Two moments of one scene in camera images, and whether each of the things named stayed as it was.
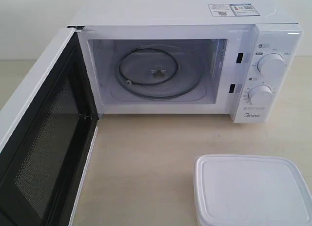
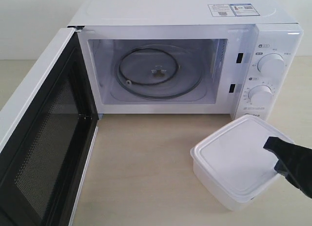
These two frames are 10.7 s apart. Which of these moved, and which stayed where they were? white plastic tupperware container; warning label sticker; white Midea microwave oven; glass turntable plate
Moved: white plastic tupperware container
Stayed: glass turntable plate; warning label sticker; white Midea microwave oven
